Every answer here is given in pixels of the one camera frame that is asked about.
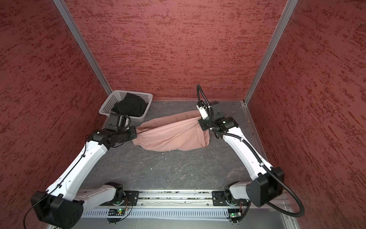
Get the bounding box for aluminium mounting rail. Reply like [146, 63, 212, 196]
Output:
[58, 188, 291, 209]

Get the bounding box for left corner aluminium post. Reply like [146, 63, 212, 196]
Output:
[53, 0, 112, 95]

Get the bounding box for black shorts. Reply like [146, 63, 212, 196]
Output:
[112, 93, 148, 117]

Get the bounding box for white slotted cable duct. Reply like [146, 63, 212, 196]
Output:
[82, 208, 229, 220]

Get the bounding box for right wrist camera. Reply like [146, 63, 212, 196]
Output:
[196, 103, 208, 120]

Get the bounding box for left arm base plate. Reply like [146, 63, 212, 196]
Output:
[101, 190, 140, 207]

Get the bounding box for pink shorts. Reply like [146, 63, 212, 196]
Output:
[132, 110, 210, 152]

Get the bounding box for right green circuit board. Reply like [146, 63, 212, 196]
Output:
[227, 209, 243, 220]

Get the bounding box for white plastic basket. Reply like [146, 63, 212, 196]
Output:
[99, 90, 153, 123]

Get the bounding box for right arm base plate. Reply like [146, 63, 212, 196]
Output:
[212, 190, 248, 207]

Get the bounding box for left green circuit board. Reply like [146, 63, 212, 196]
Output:
[107, 209, 125, 218]

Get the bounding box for black corrugated cable conduit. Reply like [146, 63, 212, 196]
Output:
[196, 84, 306, 218]

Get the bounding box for green circuit board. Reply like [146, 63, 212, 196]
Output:
[227, 209, 243, 220]
[107, 209, 125, 218]

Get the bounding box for corner aluminium post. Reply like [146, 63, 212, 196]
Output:
[53, 0, 112, 95]
[244, 0, 298, 106]

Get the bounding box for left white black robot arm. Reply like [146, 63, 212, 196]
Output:
[30, 127, 137, 229]

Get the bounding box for right corner aluminium post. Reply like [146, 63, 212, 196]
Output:
[244, 0, 298, 106]

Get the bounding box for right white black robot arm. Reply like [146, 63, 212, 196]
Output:
[196, 101, 285, 207]

